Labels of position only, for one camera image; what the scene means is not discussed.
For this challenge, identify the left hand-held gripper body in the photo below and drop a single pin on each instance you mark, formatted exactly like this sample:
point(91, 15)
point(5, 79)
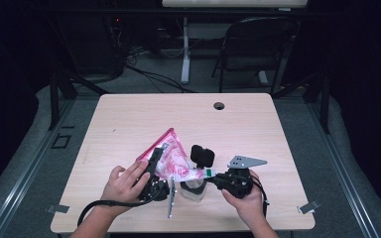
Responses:
point(155, 190)

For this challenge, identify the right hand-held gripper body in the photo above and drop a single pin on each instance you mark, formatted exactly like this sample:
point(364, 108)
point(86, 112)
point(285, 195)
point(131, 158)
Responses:
point(239, 183)

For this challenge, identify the pink plastic bag white granules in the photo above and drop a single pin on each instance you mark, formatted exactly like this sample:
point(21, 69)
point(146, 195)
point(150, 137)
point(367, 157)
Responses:
point(175, 158)

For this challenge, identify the person's right hand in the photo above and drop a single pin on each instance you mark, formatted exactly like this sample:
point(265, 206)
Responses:
point(251, 206)

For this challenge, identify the person's left hand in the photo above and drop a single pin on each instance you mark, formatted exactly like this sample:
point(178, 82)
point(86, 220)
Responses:
point(122, 186)

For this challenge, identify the white desk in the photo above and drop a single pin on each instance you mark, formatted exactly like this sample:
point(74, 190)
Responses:
point(186, 49)

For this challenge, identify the black metal stand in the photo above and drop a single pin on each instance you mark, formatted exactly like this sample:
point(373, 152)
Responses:
point(54, 99)
point(325, 105)

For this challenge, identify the black chair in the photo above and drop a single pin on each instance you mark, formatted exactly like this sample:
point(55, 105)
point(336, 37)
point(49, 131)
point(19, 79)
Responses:
point(258, 36)

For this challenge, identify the metal table corner bracket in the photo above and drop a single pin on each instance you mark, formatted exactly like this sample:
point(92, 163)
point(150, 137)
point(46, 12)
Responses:
point(308, 207)
point(58, 208)

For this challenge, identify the metal floor rail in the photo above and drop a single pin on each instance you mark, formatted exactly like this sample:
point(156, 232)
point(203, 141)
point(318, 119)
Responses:
point(340, 165)
point(29, 168)

